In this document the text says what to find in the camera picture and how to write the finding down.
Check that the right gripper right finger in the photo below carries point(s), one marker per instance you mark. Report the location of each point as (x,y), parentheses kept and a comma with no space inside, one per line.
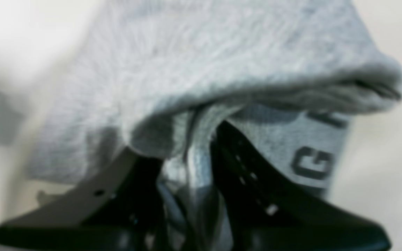
(268,212)

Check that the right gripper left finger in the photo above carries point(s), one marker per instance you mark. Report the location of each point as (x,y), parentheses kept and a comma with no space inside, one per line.
(119,209)

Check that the grey T-shirt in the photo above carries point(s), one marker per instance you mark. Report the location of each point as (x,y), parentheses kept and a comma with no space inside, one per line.
(159,76)

